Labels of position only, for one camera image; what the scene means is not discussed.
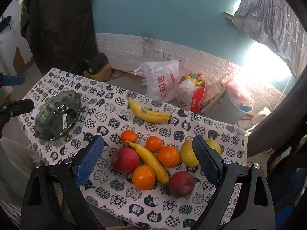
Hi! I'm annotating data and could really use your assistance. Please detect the small yellow pear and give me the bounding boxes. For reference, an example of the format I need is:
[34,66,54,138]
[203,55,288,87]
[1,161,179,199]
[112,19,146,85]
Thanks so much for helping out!
[207,139,222,155]

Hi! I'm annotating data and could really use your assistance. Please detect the dark red apple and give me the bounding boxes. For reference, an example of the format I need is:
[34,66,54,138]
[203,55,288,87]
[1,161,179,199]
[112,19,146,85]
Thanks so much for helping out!
[169,171,195,197]

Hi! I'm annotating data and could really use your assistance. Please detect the bright red apple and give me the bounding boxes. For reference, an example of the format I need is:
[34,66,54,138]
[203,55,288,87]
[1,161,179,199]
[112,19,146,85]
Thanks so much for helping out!
[111,147,139,173]

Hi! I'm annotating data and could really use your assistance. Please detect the large orange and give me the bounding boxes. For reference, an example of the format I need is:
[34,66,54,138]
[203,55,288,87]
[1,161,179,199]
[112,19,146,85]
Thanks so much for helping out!
[132,165,155,191]
[157,146,181,168]

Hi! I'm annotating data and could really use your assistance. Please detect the plain yellow banana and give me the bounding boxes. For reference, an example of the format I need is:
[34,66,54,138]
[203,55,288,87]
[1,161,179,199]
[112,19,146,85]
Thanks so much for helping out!
[123,141,170,184]

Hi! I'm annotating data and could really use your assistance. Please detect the small tangerine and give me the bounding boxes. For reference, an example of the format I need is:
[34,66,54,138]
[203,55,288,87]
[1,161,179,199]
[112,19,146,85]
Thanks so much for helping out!
[120,130,137,143]
[146,136,163,152]

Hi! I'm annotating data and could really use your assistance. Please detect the banana with sticker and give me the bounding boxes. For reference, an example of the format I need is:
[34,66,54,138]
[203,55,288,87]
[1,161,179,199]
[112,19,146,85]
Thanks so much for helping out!
[126,96,172,124]

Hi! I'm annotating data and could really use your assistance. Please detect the cat pattern tablecloth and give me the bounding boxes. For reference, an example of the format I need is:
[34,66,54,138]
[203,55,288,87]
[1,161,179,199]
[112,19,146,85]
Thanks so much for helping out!
[19,69,247,229]

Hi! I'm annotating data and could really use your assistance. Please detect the green glass bowl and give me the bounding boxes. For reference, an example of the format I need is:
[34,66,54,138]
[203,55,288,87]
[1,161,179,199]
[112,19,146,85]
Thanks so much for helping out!
[32,90,82,141]

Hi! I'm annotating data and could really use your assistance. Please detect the grey green trash bin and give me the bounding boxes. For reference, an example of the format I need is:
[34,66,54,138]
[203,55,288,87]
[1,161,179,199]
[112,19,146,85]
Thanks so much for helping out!
[213,84,254,125]

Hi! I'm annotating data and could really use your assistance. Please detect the red white trash box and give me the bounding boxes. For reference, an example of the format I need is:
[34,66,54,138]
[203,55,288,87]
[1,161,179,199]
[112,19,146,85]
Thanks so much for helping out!
[176,73,207,113]

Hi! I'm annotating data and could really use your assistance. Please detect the dark hanging cloth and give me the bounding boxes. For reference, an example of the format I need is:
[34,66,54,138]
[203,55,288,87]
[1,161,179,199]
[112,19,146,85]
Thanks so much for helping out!
[20,0,97,75]

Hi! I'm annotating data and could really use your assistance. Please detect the black device on wooden box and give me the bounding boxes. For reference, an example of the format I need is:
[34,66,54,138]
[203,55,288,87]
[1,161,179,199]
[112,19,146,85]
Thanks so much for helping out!
[83,53,112,81]

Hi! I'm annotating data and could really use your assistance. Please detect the white plastic shopping bag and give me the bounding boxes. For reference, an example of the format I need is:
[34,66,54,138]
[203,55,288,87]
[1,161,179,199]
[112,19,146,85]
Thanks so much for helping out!
[133,60,180,103]

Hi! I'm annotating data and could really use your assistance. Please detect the grey window curtain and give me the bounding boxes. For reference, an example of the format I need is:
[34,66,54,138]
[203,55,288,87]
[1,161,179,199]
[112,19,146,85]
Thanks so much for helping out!
[232,0,306,78]

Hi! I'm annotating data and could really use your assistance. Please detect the wall power sockets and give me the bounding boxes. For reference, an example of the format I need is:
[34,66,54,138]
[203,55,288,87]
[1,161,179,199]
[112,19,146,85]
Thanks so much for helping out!
[143,47,186,65]

